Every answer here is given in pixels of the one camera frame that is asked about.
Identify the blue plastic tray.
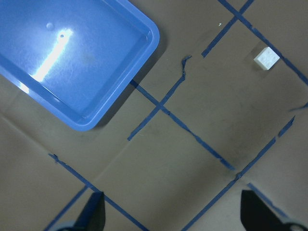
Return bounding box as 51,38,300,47
0,0,160,131

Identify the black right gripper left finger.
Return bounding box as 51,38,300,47
71,192,105,231

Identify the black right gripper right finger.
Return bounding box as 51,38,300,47
241,190,289,231

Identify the white block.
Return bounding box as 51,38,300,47
254,47,280,70

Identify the brown paper table cover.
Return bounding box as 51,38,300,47
0,0,308,231

